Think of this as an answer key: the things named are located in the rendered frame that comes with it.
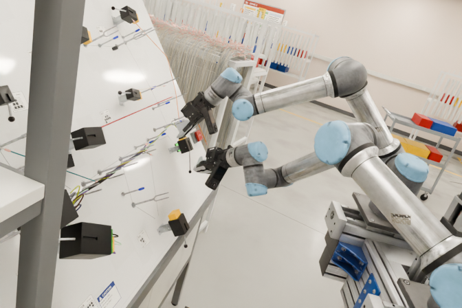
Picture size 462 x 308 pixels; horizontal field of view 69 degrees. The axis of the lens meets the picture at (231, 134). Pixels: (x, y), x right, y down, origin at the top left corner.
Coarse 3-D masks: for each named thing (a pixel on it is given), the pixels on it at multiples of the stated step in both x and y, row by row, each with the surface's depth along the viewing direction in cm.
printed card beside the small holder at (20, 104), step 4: (12, 92) 83; (16, 92) 85; (20, 92) 85; (16, 96) 84; (20, 96) 85; (24, 96) 86; (16, 100) 84; (20, 100) 85; (24, 100) 86; (12, 104) 82; (16, 104) 83; (20, 104) 84; (24, 104) 85; (12, 108) 82; (16, 108) 83; (20, 108) 84; (24, 108) 85
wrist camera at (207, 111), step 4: (204, 108) 134; (208, 108) 135; (204, 112) 135; (208, 112) 134; (204, 116) 135; (208, 116) 134; (212, 116) 137; (208, 120) 135; (212, 120) 136; (208, 124) 135; (212, 124) 135; (216, 124) 139; (208, 128) 135; (212, 128) 135; (216, 128) 136; (212, 132) 135; (216, 132) 137
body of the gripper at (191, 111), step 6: (198, 96) 137; (204, 96) 134; (192, 102) 137; (198, 102) 136; (204, 102) 137; (186, 108) 137; (192, 108) 135; (198, 108) 136; (186, 114) 136; (192, 114) 135; (198, 114) 135; (198, 120) 136
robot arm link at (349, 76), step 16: (352, 64) 114; (304, 80) 117; (320, 80) 114; (336, 80) 112; (352, 80) 112; (240, 96) 124; (256, 96) 118; (272, 96) 117; (288, 96) 116; (304, 96) 115; (320, 96) 116; (336, 96) 115; (240, 112) 117; (256, 112) 119
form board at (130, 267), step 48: (0, 0) 88; (96, 0) 128; (0, 48) 84; (96, 48) 119; (144, 48) 150; (96, 96) 111; (144, 96) 138; (0, 144) 77; (192, 144) 165; (96, 192) 99; (144, 192) 119; (192, 192) 150; (0, 240) 70; (0, 288) 68; (96, 288) 89
